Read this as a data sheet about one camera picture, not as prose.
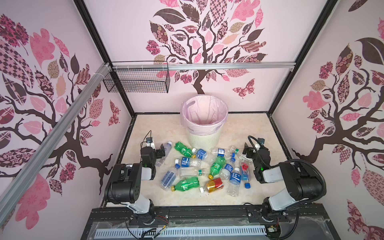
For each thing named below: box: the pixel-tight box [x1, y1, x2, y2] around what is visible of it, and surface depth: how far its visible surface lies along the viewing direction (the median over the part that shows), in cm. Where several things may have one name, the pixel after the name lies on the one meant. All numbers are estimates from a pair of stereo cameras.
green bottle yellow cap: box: [208, 156, 227, 180], surface depth 88 cm
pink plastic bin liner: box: [180, 95, 229, 136], surface depth 92 cm
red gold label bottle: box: [199, 177, 224, 193], surface depth 81 cm
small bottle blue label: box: [219, 157, 236, 181], surface depth 86 cm
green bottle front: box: [171, 176, 200, 192], surface depth 81 cm
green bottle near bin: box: [174, 141, 197, 158], surface depth 95 cm
